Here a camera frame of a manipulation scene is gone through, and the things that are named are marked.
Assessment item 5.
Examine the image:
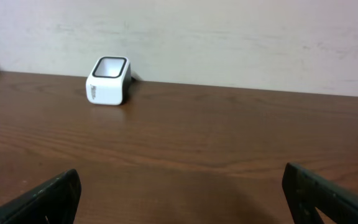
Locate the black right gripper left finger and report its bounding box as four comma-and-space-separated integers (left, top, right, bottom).
0, 169, 81, 224

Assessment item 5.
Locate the white barcode scanner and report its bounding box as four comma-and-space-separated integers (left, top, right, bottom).
85, 56, 132, 106

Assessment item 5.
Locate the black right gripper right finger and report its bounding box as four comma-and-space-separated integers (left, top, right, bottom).
282, 162, 358, 223

